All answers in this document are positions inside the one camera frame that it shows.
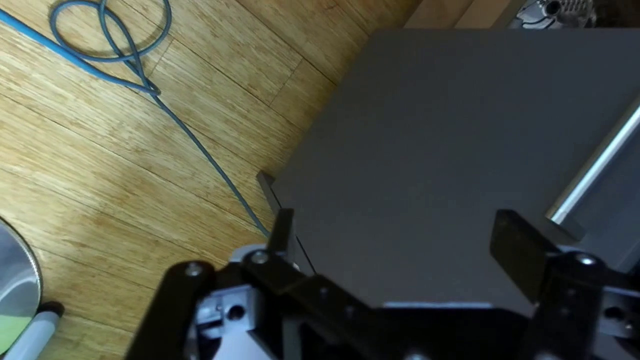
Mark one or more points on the white leg with black foot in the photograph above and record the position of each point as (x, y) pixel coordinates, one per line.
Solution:
(32, 333)

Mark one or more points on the white stand mixer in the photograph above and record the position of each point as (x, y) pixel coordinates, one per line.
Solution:
(557, 10)

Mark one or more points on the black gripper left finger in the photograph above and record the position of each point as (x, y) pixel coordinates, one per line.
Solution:
(200, 312)

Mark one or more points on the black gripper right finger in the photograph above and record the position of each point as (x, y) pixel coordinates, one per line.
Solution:
(527, 253)

